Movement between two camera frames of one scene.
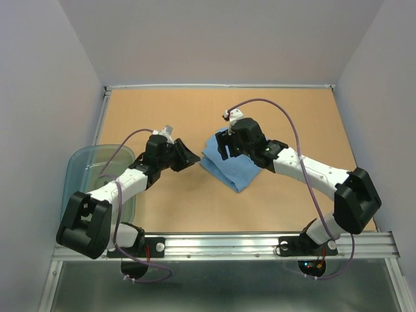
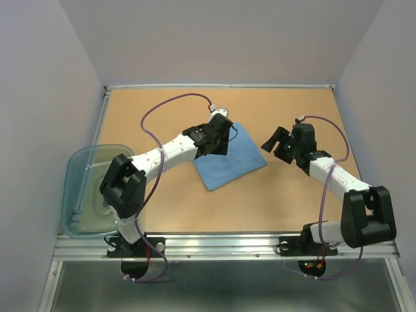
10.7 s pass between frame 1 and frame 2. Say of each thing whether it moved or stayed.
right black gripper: moved
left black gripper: moved
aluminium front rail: stayed
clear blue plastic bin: stayed
